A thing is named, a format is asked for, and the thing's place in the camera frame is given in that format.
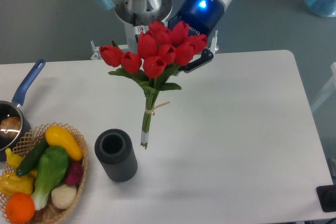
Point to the dark grey ribbed vase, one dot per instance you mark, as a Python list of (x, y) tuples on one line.
[(114, 150)]

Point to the orange fruit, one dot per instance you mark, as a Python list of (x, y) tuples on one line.
[(20, 208)]

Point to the white frame at right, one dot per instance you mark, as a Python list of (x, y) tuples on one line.
[(325, 92)]

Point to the white garlic bulb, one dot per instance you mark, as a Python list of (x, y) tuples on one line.
[(63, 196)]

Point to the brown bread roll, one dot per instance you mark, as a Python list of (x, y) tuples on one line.
[(10, 127)]

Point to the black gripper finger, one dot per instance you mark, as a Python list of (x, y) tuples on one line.
[(206, 57)]

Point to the blue handled saucepan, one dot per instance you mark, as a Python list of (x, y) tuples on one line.
[(9, 109)]

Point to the yellow banana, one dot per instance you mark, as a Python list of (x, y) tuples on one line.
[(13, 159)]

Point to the black device at edge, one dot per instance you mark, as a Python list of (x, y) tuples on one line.
[(326, 195)]

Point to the yellow squash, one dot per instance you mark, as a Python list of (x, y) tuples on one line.
[(57, 135)]

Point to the green bok choy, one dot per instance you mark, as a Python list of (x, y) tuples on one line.
[(51, 169)]

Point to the red tulip bouquet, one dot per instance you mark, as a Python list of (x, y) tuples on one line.
[(161, 51)]

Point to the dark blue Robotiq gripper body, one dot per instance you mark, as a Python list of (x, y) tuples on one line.
[(201, 15)]

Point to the yellow bell pepper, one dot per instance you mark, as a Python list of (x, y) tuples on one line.
[(11, 184)]

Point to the dark green cucumber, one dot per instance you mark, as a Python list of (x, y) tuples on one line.
[(31, 160)]

